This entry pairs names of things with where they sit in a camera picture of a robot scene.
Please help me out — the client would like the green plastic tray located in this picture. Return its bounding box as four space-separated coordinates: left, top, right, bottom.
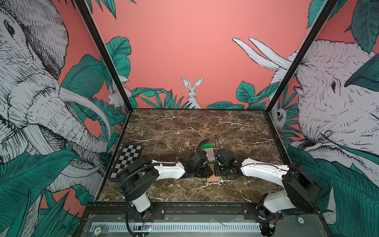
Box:
200 144 216 163

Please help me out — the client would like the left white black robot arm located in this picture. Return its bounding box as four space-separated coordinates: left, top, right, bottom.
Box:
116 151 213 215

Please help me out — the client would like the black white checkerboard plate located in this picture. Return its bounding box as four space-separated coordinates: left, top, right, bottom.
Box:
108 143 143 182

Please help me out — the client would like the black front mounting rail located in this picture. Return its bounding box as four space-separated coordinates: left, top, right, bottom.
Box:
82 201 322 221

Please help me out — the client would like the left black frame post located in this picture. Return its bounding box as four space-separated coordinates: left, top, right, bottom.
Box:
74 0 133 114

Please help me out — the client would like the white red credit card stack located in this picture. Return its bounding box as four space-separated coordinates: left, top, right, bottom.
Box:
204 148 215 162

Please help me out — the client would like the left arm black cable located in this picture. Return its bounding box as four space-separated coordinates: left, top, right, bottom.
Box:
196 138 211 152

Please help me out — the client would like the white slotted cable duct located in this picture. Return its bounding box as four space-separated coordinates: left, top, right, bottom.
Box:
89 222 261 234

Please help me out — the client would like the black frame post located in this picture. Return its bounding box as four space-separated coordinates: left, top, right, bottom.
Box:
74 0 133 114
265 0 338 114

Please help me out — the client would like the right black frame post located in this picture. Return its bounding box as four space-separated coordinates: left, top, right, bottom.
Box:
265 0 338 114

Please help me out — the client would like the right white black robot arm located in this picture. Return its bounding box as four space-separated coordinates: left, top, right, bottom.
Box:
215 149 322 219

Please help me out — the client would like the pink leather card holder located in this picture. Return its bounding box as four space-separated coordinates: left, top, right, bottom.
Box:
207 164 221 183

